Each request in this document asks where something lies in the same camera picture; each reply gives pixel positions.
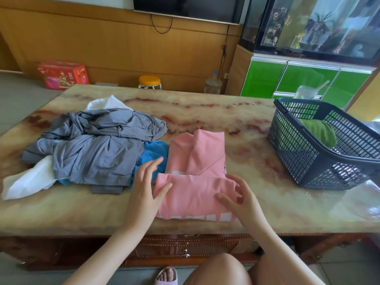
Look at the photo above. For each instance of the green door cabinet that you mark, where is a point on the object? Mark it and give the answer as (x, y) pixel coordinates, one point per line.
(264, 78)

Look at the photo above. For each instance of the black flat television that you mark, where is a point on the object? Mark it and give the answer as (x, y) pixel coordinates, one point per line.
(190, 8)

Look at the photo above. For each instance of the person's right thumb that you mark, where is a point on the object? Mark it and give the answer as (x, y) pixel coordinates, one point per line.
(225, 201)

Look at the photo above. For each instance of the person's left thumb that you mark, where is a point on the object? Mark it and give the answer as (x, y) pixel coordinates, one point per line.
(164, 193)

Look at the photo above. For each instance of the dark blue plastic basket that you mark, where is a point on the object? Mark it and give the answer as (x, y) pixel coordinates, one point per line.
(297, 158)

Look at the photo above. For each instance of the red cardboard box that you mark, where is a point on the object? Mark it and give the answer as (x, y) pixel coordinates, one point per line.
(62, 75)

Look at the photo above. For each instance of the pink folded garment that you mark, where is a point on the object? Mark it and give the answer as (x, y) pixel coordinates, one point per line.
(196, 163)

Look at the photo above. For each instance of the clear plastic cup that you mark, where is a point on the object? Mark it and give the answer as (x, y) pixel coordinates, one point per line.
(305, 92)

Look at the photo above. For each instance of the person's right forearm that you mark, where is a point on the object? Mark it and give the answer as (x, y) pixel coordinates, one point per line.
(282, 258)

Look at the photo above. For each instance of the blue garment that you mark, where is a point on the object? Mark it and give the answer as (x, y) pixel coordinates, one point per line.
(152, 151)

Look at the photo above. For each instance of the grey jacket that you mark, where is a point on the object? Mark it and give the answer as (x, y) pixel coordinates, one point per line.
(98, 151)

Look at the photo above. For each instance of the clear water jug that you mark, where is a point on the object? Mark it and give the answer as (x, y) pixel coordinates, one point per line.
(213, 85)

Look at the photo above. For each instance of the person's left forearm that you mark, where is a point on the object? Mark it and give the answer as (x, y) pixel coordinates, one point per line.
(107, 255)

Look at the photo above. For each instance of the green cloth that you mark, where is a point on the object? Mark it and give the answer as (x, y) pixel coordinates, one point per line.
(320, 131)

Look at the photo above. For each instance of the person's left leg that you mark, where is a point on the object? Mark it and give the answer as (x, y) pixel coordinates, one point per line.
(219, 271)

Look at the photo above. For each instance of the person's left hand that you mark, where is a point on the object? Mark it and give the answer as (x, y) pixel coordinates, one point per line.
(142, 198)

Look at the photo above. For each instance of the white garment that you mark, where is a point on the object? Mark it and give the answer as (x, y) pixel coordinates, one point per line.
(29, 181)

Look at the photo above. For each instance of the white drinking straw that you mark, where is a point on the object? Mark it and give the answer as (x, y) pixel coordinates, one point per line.
(323, 85)

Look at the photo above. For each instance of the person's right hand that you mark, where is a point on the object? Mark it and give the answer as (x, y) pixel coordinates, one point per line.
(245, 204)

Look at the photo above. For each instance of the orange round stool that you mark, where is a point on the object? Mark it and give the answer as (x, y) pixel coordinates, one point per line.
(149, 80)

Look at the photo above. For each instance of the carved wooden table base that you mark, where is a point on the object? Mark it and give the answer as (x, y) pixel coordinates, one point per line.
(74, 249)

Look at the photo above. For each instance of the black framed glass aquarium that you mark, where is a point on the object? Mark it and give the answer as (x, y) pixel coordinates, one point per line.
(320, 26)

